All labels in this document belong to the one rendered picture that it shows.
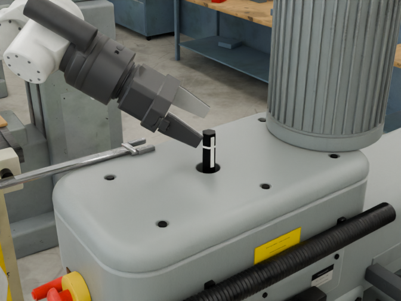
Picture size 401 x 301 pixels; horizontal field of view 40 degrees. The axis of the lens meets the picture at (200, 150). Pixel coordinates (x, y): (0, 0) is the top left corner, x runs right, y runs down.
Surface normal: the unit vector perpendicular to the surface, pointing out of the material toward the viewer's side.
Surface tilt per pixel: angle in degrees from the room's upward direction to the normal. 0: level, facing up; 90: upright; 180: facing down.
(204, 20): 90
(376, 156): 0
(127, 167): 0
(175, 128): 90
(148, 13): 90
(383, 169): 0
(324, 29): 90
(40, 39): 44
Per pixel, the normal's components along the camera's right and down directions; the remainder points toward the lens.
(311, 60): -0.49, 0.40
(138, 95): -0.11, 0.45
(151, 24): 0.58, 0.37
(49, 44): 0.34, -0.36
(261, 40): -0.81, 0.27
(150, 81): 0.49, -0.75
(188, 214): 0.00, -0.89
